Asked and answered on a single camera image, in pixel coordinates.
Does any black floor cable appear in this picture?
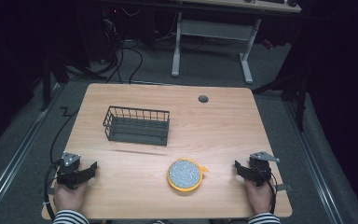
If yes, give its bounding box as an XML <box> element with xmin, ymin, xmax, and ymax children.
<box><xmin>48</xmin><ymin>105</ymin><xmax>80</xmax><ymax>164</ymax></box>

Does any metal floor rail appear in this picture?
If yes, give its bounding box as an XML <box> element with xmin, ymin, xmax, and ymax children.
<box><xmin>283</xmin><ymin>101</ymin><xmax>345</xmax><ymax>224</ymax></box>
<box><xmin>0</xmin><ymin>83</ymin><xmax>62</xmax><ymax>218</ymax></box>

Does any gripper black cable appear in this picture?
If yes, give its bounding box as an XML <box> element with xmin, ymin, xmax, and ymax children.
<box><xmin>259</xmin><ymin>169</ymin><xmax>278</xmax><ymax>216</ymax></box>
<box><xmin>43</xmin><ymin>158</ymin><xmax>63</xmax><ymax>221</ymax></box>

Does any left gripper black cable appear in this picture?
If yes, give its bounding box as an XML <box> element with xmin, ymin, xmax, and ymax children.
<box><xmin>43</xmin><ymin>158</ymin><xmax>63</xmax><ymax>221</ymax></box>

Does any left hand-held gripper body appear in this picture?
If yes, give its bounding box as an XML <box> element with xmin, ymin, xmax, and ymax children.
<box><xmin>55</xmin><ymin>151</ymin><xmax>85</xmax><ymax>190</ymax></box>

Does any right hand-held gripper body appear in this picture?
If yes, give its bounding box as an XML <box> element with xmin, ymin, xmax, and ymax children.
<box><xmin>248</xmin><ymin>150</ymin><xmax>282</xmax><ymax>189</ymax></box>

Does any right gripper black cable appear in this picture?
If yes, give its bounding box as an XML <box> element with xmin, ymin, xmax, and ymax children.
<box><xmin>259</xmin><ymin>169</ymin><xmax>278</xmax><ymax>216</ymax></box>

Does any person's right hand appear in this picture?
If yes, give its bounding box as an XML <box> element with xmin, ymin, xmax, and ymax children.
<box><xmin>243</xmin><ymin>178</ymin><xmax>275</xmax><ymax>217</ymax></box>

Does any bundle of black cables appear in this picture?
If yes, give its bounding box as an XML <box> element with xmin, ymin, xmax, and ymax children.
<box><xmin>101</xmin><ymin>7</ymin><xmax>145</xmax><ymax>85</ymax></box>

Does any person's left hand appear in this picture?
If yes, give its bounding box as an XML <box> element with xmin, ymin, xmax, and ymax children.
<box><xmin>53</xmin><ymin>181</ymin><xmax>89</xmax><ymax>213</ymax></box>

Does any black wire basket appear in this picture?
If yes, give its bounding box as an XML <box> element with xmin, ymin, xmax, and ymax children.
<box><xmin>103</xmin><ymin>105</ymin><xmax>171</xmax><ymax>147</ymax></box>

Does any black metal stand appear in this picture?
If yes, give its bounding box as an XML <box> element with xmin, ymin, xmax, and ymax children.
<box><xmin>252</xmin><ymin>66</ymin><xmax>312</xmax><ymax>132</ymax></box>
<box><xmin>39</xmin><ymin>54</ymin><xmax>71</xmax><ymax>112</ymax></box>

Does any white metal frame desk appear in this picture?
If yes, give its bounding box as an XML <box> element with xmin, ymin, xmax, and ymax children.
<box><xmin>171</xmin><ymin>0</ymin><xmax>303</xmax><ymax>85</ymax></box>

